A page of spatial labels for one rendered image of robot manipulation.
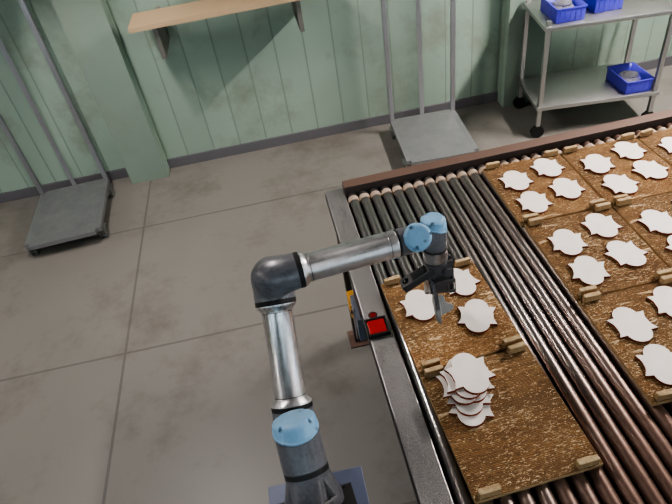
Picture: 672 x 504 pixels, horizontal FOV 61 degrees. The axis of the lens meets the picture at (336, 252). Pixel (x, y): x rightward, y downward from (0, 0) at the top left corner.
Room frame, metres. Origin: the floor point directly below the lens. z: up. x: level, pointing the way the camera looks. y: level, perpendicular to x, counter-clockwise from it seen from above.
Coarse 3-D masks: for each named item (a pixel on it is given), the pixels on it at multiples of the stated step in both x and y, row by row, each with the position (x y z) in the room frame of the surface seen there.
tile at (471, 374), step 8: (456, 360) 1.02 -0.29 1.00; (464, 360) 1.01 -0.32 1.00; (472, 360) 1.01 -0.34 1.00; (480, 360) 1.00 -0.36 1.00; (448, 368) 1.00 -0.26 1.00; (456, 368) 0.99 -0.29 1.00; (464, 368) 0.99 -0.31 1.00; (472, 368) 0.98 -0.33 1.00; (480, 368) 0.98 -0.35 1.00; (456, 376) 0.96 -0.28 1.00; (464, 376) 0.96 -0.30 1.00; (472, 376) 0.95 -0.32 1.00; (480, 376) 0.95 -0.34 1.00; (488, 376) 0.94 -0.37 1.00; (456, 384) 0.94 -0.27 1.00; (464, 384) 0.93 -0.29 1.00; (472, 384) 0.93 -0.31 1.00; (480, 384) 0.92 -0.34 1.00; (488, 384) 0.92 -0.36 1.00; (472, 392) 0.90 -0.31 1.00; (480, 392) 0.90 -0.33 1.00
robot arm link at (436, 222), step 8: (424, 216) 1.28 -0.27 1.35; (432, 216) 1.27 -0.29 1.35; (440, 216) 1.27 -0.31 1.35; (424, 224) 1.25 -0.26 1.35; (432, 224) 1.24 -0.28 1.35; (440, 224) 1.24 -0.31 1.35; (432, 232) 1.23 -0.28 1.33; (440, 232) 1.23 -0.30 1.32; (432, 240) 1.22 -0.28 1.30; (440, 240) 1.23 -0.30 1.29; (432, 248) 1.23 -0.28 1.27; (440, 248) 1.23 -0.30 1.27
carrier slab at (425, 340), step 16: (384, 288) 1.43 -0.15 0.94; (400, 288) 1.42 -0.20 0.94; (416, 288) 1.40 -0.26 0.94; (480, 288) 1.35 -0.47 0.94; (464, 304) 1.29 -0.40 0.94; (496, 304) 1.26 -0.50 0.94; (400, 320) 1.27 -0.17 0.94; (416, 320) 1.26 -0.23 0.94; (432, 320) 1.24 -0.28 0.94; (448, 320) 1.23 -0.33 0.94; (496, 320) 1.20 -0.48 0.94; (416, 336) 1.19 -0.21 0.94; (432, 336) 1.18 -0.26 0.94; (448, 336) 1.17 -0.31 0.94; (464, 336) 1.15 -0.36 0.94; (480, 336) 1.14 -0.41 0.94; (496, 336) 1.13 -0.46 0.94; (416, 352) 1.13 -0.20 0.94; (432, 352) 1.11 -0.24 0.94; (448, 352) 1.10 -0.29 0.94; (464, 352) 1.09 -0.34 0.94; (480, 352) 1.08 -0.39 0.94; (496, 352) 1.08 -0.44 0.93; (416, 368) 1.07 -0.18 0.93
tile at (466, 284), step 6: (456, 270) 1.45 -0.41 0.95; (468, 270) 1.44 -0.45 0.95; (456, 276) 1.42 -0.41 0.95; (462, 276) 1.41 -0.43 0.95; (468, 276) 1.41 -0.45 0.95; (456, 282) 1.39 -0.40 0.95; (462, 282) 1.38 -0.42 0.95; (468, 282) 1.38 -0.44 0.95; (474, 282) 1.37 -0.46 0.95; (456, 288) 1.36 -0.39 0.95; (462, 288) 1.35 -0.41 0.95; (468, 288) 1.35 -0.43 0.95; (474, 288) 1.34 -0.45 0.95; (450, 294) 1.34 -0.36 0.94; (462, 294) 1.33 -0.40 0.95; (468, 294) 1.32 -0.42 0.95
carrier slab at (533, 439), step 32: (512, 384) 0.95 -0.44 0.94; (544, 384) 0.93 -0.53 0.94; (448, 416) 0.88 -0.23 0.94; (512, 416) 0.85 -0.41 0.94; (544, 416) 0.83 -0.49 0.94; (480, 448) 0.77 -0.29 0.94; (512, 448) 0.76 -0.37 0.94; (544, 448) 0.74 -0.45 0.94; (576, 448) 0.72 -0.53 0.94; (480, 480) 0.68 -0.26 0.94; (512, 480) 0.67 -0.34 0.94; (544, 480) 0.66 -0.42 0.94
